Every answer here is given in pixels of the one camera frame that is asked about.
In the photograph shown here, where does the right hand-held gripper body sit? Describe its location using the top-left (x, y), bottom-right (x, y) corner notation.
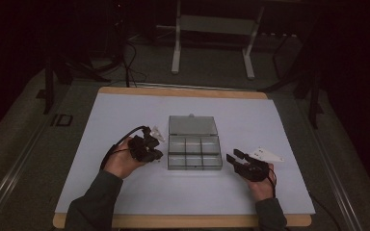
top-left (241, 146), bottom-right (285, 183)

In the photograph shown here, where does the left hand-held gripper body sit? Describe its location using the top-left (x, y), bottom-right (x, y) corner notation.
top-left (127, 125), bottom-right (167, 164)

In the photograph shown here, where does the clear plastic compartment box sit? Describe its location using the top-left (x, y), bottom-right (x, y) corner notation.
top-left (167, 113), bottom-right (224, 171)

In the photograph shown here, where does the person's right hand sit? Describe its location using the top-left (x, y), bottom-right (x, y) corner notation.
top-left (245, 163), bottom-right (277, 203)

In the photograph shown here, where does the person's left hand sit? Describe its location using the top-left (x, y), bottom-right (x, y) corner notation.
top-left (103, 140), bottom-right (149, 180)

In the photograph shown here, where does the white table mat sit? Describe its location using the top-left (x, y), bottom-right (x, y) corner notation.
top-left (54, 92), bottom-right (317, 216)

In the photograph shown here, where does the black metal stand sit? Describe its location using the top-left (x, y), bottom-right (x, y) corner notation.
top-left (258, 32), bottom-right (325, 130)
top-left (36, 52), bottom-right (112, 116)

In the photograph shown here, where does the white metal stand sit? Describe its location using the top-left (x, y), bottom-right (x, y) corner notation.
top-left (170, 0), bottom-right (267, 81)

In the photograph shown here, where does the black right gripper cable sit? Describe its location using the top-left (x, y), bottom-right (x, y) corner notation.
top-left (268, 167), bottom-right (278, 199)

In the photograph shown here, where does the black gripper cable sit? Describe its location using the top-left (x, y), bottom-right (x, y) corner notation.
top-left (99, 125), bottom-right (148, 170)
top-left (268, 167), bottom-right (278, 199)

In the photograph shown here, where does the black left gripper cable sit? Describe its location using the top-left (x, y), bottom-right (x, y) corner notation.
top-left (99, 125), bottom-right (148, 170)

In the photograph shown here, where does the black floor cable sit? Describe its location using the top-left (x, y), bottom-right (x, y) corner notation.
top-left (119, 38), bottom-right (148, 89)

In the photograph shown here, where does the aluminium floor rail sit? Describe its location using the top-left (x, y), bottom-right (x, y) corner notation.
top-left (298, 102), bottom-right (364, 231)
top-left (0, 105), bottom-right (59, 227)

